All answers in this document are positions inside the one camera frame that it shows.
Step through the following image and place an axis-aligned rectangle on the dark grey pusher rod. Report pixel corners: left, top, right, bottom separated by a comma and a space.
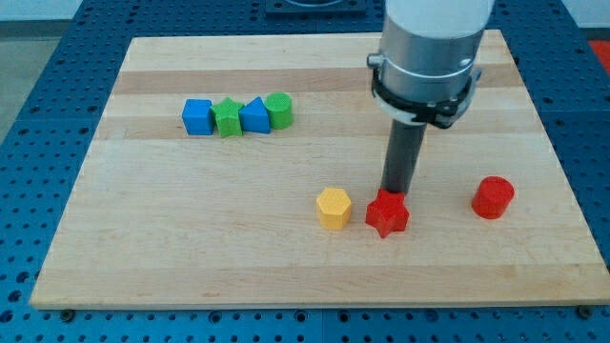
380, 120, 426, 193

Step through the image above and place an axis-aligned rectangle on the red star block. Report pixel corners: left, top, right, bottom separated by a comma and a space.
365, 189, 410, 238

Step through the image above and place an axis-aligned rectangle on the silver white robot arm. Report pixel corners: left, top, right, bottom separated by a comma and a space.
367, 0, 495, 193

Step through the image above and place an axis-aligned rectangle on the yellow hexagon block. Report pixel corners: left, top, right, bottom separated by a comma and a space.
315, 188, 352, 231

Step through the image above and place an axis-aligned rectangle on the green star block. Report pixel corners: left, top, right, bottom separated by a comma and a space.
211, 97, 244, 138

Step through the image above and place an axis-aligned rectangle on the red cylinder block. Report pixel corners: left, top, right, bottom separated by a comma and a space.
471, 175, 515, 219

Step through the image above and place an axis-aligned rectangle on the green cylinder block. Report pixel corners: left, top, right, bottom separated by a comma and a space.
264, 92, 293, 130

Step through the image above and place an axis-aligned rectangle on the blue triangle block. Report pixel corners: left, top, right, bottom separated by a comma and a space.
238, 97, 271, 134

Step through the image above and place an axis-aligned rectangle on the blue cube block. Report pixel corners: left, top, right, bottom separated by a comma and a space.
181, 99, 215, 135

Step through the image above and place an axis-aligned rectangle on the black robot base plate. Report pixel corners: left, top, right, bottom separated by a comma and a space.
264, 0, 367, 17

